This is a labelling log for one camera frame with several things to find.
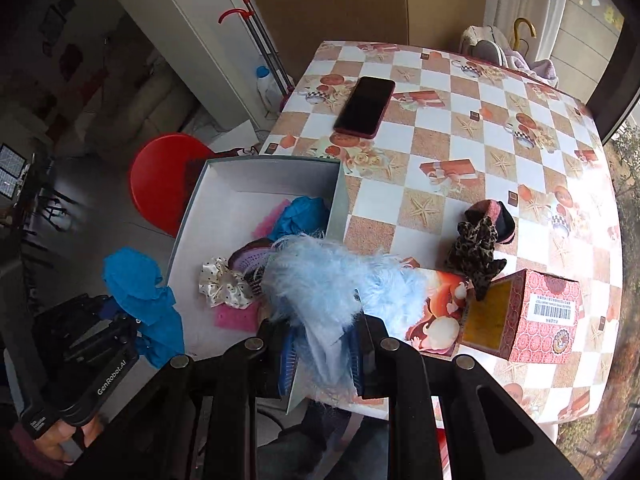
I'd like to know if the blue shoe cover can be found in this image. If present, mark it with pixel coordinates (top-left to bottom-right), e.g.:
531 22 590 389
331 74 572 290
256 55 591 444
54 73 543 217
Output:
268 196 330 240
102 247 184 370

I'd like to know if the white polka dot scrunchie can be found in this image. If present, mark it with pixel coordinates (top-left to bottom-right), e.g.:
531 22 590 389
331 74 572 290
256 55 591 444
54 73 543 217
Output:
198 258 256 310

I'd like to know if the purple knitted pouch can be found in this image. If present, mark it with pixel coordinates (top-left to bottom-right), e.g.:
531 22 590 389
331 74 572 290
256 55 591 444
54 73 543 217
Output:
228 237 272 297

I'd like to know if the small pink foam sponge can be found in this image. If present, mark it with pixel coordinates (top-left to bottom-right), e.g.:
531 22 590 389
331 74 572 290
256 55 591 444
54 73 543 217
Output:
252 200 291 238

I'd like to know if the large pink foam sponge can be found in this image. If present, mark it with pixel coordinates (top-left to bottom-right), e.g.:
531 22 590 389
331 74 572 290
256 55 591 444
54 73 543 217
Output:
214 300 262 333

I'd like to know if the person's left hand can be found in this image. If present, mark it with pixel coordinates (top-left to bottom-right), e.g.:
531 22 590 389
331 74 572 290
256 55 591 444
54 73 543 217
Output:
35 415 104 464

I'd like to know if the floral tissue box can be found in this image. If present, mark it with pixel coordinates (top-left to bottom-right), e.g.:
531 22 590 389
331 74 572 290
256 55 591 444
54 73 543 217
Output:
404 258 469 360

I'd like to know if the leopard print scrunchie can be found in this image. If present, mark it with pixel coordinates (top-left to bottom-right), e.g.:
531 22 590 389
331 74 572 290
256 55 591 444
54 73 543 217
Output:
446 216 506 301

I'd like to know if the red patterned cardboard box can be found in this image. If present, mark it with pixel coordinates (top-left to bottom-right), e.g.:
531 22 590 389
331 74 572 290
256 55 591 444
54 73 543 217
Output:
461 269 582 364

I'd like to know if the red plastic stool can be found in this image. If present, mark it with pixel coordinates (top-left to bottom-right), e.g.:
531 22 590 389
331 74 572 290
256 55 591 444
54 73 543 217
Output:
128 133 216 237

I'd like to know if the dark red smartphone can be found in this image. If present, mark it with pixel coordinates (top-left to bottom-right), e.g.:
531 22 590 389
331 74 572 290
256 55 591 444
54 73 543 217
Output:
333 76 395 140

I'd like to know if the checkered tablecloth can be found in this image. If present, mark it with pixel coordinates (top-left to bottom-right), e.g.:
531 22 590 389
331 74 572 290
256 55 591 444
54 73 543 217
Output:
264 41 623 422

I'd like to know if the green sofa cushion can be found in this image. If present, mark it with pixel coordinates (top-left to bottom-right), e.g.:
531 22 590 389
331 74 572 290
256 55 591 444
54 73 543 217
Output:
85 64 198 167

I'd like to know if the white detergent bottle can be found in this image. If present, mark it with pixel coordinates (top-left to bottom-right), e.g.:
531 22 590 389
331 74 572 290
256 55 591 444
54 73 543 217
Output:
256 65 283 115

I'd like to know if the white cabinet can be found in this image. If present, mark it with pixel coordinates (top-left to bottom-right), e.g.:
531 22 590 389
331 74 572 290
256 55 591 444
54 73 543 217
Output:
118 0 276 131

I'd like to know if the red handled mop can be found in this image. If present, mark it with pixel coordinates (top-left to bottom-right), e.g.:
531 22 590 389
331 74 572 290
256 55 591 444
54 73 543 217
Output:
218 0 294 110

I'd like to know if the yellow umbrella handle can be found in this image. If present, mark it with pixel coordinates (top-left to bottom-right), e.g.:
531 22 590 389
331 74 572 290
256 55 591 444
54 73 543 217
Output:
510 16 538 57

